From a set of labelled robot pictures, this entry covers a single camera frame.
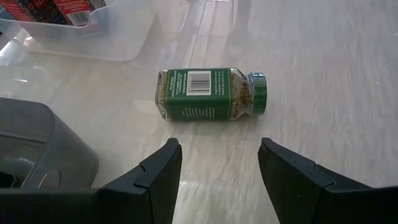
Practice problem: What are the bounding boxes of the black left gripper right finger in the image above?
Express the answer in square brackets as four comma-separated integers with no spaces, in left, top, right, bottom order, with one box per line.
[257,137,398,224]

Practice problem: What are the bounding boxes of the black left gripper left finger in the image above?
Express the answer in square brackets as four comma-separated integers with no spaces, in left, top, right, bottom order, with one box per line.
[0,138,183,224]

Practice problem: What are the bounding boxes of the green-lidded herb jar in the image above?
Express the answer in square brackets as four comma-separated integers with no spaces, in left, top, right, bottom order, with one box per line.
[154,67,268,122]

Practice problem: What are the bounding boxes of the red smoked paprika tin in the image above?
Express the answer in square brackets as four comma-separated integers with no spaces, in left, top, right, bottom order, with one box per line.
[0,0,106,27]

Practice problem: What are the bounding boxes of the dark grey plastic bin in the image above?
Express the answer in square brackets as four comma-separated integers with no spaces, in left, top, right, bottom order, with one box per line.
[0,96,100,190]

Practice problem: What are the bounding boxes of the clear plastic bin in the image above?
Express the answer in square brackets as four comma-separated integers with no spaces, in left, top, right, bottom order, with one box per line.
[0,0,157,62]

